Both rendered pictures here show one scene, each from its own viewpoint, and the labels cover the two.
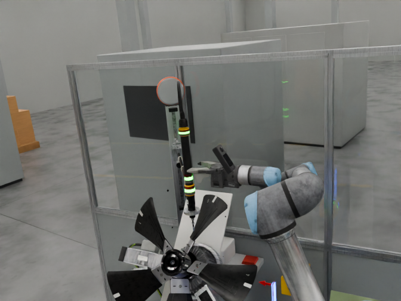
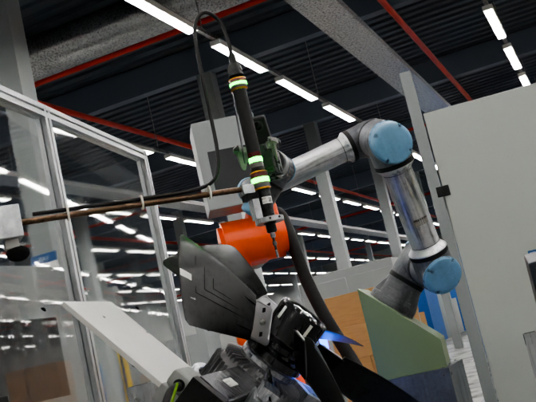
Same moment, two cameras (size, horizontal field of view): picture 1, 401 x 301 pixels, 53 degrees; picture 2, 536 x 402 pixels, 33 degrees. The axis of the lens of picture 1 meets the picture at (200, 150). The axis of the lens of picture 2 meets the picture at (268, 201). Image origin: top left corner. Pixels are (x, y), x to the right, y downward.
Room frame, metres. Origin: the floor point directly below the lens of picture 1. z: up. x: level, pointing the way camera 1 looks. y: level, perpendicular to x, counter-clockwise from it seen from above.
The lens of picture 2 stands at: (2.21, 2.10, 1.16)
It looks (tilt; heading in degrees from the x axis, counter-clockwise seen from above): 9 degrees up; 253
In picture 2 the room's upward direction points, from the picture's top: 13 degrees counter-clockwise
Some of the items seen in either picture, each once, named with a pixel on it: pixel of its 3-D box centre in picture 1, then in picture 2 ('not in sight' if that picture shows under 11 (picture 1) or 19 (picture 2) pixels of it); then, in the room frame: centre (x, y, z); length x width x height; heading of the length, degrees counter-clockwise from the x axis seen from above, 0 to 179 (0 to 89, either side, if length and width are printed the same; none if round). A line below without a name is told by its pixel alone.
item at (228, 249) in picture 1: (218, 249); not in sight; (2.18, -0.05, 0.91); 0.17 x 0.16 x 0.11; 151
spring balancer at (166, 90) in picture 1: (170, 91); not in sight; (2.29, 0.14, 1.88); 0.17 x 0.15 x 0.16; 61
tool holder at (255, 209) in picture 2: (190, 200); (262, 203); (1.58, 0.06, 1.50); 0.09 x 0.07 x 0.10; 6
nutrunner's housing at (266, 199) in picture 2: (187, 166); (251, 141); (1.57, 0.06, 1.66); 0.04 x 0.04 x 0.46
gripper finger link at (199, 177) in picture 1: (198, 175); (274, 149); (1.51, 0.02, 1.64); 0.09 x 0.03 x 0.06; 83
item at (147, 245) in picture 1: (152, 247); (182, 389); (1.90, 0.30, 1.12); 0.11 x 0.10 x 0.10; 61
